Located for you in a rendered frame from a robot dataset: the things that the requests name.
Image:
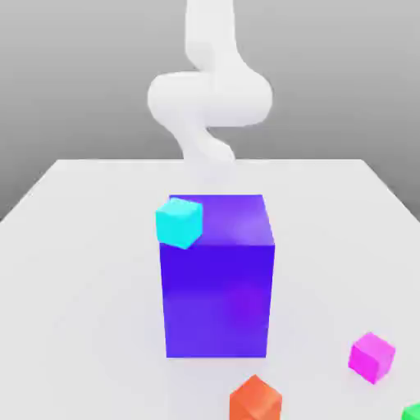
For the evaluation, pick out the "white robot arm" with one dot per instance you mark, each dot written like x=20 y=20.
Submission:
x=210 y=95

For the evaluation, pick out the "small cyan cube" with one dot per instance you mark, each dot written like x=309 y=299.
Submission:
x=178 y=223

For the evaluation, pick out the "small orange cube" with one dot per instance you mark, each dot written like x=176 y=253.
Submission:
x=256 y=400

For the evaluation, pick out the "small magenta cube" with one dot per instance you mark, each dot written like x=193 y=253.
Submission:
x=370 y=359

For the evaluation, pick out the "small green cube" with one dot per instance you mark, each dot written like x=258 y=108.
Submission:
x=412 y=413

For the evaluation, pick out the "large blue box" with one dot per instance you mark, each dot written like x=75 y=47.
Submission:
x=216 y=295

